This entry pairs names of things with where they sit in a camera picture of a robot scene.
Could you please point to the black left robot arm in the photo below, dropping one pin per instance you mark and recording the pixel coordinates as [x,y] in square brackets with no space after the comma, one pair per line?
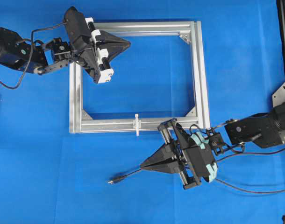
[35,56]

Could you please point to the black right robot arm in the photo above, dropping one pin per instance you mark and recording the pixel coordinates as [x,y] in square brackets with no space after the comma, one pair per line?
[263,129]

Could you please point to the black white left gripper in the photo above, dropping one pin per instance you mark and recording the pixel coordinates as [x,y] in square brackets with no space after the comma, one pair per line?
[96,60]

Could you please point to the grey metal bracket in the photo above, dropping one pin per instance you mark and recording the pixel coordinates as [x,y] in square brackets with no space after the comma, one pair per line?
[278,96]

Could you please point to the white zip tie loop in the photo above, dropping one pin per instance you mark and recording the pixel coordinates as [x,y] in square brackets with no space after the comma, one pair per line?
[137,124]

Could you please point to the aluminium extrusion frame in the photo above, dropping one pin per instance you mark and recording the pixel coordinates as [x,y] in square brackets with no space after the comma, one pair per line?
[190,32]

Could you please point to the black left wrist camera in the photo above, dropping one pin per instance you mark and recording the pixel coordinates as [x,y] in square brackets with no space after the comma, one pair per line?
[77,29]

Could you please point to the black teal right wrist camera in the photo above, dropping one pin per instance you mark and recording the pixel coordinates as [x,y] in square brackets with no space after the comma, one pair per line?
[198,156]

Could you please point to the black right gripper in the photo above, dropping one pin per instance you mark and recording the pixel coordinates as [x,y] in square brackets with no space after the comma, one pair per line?
[172,157]

